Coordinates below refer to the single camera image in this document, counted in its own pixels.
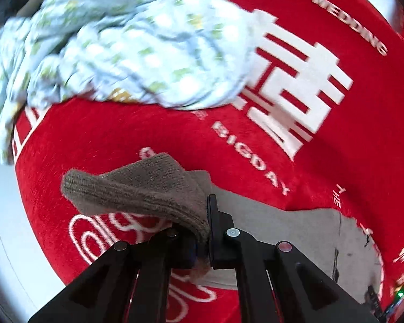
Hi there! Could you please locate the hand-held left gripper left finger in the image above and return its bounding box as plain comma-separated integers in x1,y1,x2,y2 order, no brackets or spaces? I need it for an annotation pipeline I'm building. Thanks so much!
29,228,198,323

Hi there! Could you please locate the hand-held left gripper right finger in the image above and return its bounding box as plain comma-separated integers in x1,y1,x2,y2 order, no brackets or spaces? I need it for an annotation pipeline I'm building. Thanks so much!
206,194,381,323

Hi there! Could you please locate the grey-brown knit sweater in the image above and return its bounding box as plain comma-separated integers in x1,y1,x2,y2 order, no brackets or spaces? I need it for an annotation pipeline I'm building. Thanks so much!
61,152,385,292

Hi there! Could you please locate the light blue patterned cloth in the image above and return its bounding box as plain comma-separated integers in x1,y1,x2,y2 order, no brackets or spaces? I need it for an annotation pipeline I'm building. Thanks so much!
0,0,257,166

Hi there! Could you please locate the red blanket with white print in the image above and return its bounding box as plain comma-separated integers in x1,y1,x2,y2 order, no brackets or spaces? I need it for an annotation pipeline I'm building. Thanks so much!
10,0,404,323

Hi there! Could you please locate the white bed sheet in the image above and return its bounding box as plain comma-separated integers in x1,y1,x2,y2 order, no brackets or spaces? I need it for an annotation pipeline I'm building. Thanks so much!
0,146,73,323

